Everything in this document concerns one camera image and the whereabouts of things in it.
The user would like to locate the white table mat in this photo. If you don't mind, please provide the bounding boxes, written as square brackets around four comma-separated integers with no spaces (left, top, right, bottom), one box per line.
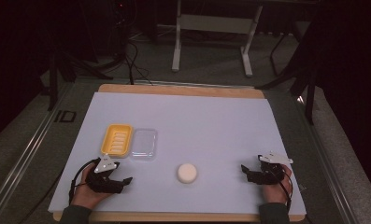
[48,91,307,217]

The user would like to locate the yellow soap dish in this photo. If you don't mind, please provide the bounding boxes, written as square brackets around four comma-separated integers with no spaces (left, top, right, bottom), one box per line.
[100,123,135,158]

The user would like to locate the person's right hand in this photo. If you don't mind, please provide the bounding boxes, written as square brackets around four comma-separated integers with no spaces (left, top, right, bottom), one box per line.
[261,164,293,205]

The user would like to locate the metal floor rail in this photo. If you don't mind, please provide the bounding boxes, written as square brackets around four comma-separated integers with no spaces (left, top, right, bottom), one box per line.
[293,92,359,224]
[0,81,75,224]

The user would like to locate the black floor cables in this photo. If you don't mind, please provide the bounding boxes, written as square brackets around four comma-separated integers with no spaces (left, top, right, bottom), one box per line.
[110,0,155,87]

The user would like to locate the clear plastic container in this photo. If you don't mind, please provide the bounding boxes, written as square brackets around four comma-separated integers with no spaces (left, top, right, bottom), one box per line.
[129,127,159,161]

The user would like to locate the black metal stand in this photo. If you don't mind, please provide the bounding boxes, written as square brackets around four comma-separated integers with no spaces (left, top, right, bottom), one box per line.
[47,51,114,112]
[254,18,320,126]

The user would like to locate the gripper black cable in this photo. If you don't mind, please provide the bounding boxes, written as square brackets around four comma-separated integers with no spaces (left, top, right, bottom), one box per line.
[275,169,295,215]
[67,157,102,205]

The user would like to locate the person's left hand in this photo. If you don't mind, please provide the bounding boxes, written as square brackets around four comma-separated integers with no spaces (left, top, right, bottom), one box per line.
[70,162,113,210]

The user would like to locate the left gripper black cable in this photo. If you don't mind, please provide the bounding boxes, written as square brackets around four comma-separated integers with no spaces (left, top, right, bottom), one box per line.
[67,157,102,205]

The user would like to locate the white metal stand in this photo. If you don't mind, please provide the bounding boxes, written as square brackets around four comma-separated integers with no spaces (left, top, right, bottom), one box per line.
[171,0,264,78]

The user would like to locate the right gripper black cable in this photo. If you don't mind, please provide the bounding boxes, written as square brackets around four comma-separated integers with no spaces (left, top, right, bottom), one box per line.
[275,169,295,215]

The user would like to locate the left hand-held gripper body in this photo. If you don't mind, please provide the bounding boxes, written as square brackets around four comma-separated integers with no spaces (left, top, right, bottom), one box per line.
[85,153,126,194]

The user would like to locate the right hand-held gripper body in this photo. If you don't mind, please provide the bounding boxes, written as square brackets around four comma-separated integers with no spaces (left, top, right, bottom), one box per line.
[253,152,294,186]

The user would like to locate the white round soap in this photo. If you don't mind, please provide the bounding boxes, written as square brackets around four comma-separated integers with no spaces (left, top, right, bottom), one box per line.
[177,162,199,185]

